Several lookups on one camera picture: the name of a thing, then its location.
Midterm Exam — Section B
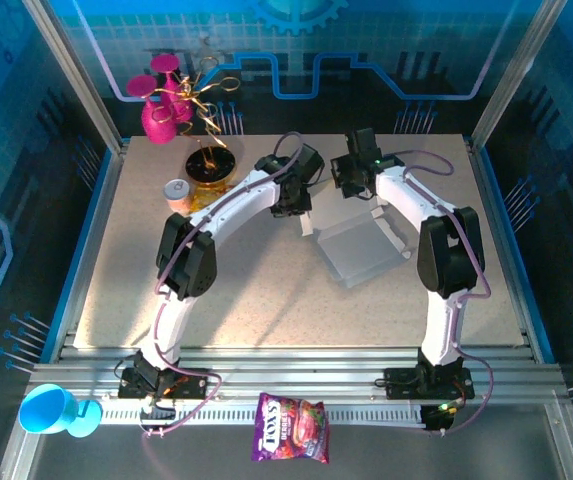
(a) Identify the blue paper box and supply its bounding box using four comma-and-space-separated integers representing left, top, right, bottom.
298, 192, 413, 290

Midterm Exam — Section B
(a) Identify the yellow snack packet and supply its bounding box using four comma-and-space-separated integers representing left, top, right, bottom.
188, 182, 232, 216

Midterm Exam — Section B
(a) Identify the silver topped drink can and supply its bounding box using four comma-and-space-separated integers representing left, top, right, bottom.
163, 178, 195, 216

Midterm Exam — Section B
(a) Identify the pink plastic goblet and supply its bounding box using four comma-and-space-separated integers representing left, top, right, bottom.
125, 74, 176, 146
149, 53, 195, 124

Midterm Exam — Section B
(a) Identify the purple candy bag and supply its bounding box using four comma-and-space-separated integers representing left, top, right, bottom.
250, 392, 331, 465

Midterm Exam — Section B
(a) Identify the small black controller board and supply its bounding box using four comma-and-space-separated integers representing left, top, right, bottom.
421, 402, 456, 435
139, 397, 177, 439

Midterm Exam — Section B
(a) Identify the blue plastic goblet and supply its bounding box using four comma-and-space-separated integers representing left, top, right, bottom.
18, 383, 103, 440

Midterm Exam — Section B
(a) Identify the aluminium table side rail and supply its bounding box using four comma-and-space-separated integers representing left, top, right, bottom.
40, 139, 132, 364
465, 137, 555, 364

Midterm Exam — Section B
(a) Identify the aluminium frame rail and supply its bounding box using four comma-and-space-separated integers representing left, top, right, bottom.
28, 347, 570, 406

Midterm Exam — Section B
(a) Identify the aluminium frame post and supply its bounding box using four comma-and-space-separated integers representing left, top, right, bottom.
470, 0, 572, 151
20, 0, 132, 154

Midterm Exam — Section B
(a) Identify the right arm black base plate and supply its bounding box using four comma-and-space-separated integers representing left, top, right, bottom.
383, 367, 476, 401

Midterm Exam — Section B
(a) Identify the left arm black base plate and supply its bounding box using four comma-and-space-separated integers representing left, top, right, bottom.
117, 367, 216, 401

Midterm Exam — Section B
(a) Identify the white slotted cable duct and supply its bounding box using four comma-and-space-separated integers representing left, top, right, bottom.
100, 403, 427, 427

